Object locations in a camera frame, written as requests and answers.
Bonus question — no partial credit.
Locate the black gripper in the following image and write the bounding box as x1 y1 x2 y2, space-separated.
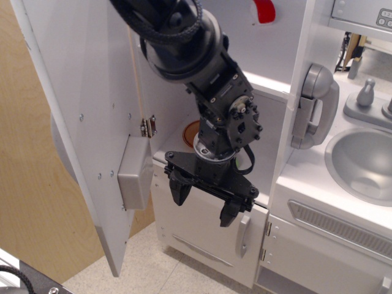
165 151 259 227

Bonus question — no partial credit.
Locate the white fridge door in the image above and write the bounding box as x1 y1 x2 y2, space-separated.
12 1 143 277

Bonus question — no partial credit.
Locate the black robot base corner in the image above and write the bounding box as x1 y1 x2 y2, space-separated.
1 261 72 294

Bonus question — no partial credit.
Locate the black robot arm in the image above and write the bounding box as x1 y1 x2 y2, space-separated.
112 1 262 227

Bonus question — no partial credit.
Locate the white lower freezer door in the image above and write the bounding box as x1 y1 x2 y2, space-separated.
151 161 268 288

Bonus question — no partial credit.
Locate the orange plastic bowl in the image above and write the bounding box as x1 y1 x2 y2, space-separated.
183 120 200 148

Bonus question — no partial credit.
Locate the metal door hinge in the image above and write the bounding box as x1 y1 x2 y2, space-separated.
140 115 157 138

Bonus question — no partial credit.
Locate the white oven door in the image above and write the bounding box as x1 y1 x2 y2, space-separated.
257 216 391 293

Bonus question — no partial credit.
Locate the grey toy telephone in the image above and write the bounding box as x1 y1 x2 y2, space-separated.
291 64 339 149

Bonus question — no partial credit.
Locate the grey toy sink basin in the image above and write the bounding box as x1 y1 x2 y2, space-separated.
325 128 391 207

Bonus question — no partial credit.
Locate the plywood board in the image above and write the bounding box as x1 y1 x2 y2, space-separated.
0 0 156 284

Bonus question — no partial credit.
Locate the white toy kitchen cabinet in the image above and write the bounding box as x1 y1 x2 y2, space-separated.
124 0 392 294

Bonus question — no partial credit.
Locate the grey vent panel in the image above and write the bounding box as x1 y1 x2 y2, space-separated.
287 200 391 260

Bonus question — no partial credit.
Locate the grey toy faucet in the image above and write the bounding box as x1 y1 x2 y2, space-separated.
344 78 391 129

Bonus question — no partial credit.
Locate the red toy item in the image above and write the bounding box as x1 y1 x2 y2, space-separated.
253 0 276 25

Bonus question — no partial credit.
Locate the grey toy microwave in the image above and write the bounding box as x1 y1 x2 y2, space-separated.
329 0 391 34

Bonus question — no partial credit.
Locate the grey freezer door handle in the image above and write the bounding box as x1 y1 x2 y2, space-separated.
235 214 251 258

